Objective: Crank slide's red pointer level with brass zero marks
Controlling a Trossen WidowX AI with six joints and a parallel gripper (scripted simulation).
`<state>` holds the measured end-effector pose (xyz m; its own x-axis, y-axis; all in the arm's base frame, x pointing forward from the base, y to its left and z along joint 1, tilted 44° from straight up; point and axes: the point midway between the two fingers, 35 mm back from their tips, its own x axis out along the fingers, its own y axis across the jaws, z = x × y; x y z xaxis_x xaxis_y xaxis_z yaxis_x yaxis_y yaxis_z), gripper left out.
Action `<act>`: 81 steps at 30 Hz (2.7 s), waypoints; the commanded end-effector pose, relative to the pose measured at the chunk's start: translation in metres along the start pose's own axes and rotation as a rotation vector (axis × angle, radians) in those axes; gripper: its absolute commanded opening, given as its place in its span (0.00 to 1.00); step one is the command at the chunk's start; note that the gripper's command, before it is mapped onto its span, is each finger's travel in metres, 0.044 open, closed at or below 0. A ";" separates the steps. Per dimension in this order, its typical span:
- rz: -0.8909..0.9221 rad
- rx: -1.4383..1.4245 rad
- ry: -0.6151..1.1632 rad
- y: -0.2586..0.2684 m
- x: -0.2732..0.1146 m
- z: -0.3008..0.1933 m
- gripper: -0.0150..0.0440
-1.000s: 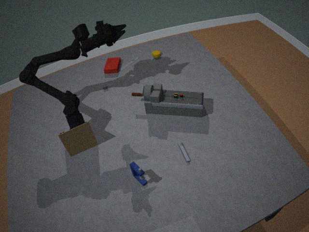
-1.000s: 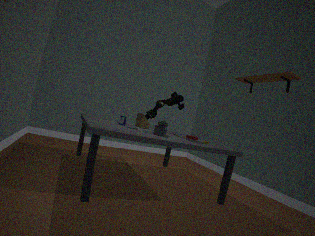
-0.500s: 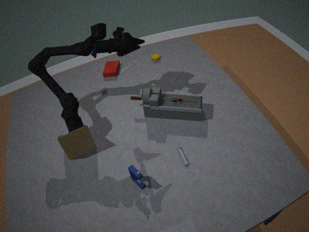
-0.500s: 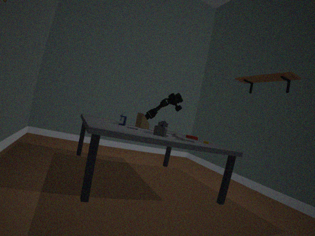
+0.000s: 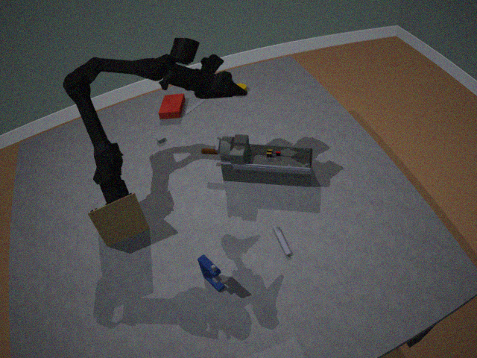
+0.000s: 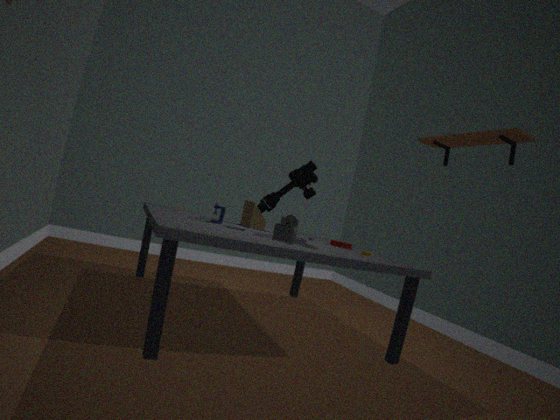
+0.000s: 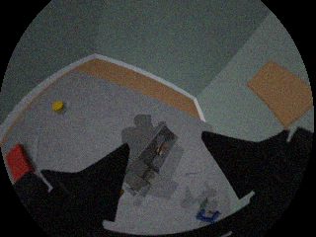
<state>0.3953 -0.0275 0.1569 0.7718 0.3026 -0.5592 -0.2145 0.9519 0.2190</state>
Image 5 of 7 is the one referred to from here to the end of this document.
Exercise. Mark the red rectangular block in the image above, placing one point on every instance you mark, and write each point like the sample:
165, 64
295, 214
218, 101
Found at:
172, 106

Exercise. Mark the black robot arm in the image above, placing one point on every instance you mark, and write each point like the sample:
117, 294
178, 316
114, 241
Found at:
108, 157

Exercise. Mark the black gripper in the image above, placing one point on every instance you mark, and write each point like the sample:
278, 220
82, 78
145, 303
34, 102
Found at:
219, 87

